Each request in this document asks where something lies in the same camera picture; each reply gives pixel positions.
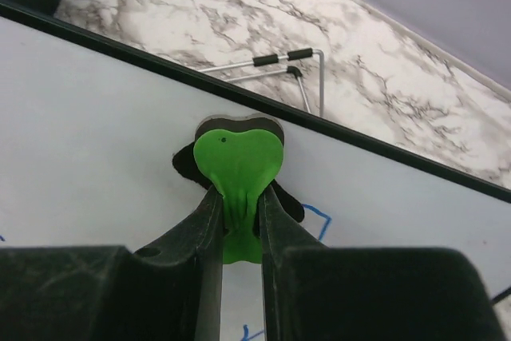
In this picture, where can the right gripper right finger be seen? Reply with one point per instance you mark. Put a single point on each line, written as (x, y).
(314, 292)

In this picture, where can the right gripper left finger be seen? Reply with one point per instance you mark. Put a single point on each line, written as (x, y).
(168, 290)

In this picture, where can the green black whiteboard eraser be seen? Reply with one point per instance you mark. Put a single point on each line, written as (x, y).
(240, 158)

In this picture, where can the white whiteboard black frame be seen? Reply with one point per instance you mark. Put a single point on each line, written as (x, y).
(89, 128)

